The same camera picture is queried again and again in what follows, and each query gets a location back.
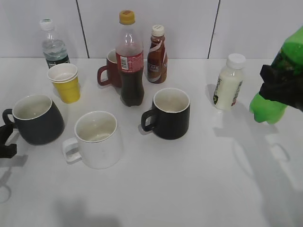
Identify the cola bottle yellow cap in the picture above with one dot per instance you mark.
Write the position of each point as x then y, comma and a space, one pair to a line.
129, 55

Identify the black mug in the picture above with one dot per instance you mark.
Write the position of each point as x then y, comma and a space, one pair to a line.
169, 115

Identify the clear water bottle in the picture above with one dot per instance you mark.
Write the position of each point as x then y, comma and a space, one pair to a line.
53, 46

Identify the yellow paper cup stack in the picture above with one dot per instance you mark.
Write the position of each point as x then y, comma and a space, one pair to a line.
64, 78

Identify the white milk bottle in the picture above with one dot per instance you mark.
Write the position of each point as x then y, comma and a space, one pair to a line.
229, 82

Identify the green sprite bottle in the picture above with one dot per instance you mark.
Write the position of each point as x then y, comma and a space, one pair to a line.
289, 57

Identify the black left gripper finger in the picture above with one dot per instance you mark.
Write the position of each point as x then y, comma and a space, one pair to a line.
5, 132
8, 151
284, 86

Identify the white mug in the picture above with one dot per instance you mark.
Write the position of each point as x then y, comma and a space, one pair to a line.
97, 142

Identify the dark gray round mug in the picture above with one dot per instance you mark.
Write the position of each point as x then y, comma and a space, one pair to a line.
37, 119

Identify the red mug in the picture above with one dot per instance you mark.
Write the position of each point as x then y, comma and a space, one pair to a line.
111, 68

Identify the brown coffee bottle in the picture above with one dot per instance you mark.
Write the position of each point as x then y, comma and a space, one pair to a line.
157, 59

